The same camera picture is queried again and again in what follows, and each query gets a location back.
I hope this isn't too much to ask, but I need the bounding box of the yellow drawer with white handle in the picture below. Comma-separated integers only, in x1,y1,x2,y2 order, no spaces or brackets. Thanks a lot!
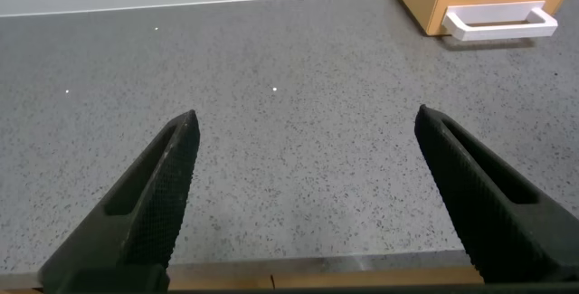
434,0,572,43

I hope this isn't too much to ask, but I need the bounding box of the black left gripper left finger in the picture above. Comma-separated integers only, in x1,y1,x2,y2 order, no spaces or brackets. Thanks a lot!
39,109,201,292

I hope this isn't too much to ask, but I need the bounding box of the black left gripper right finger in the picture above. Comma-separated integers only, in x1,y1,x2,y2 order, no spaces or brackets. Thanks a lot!
413,104,579,285

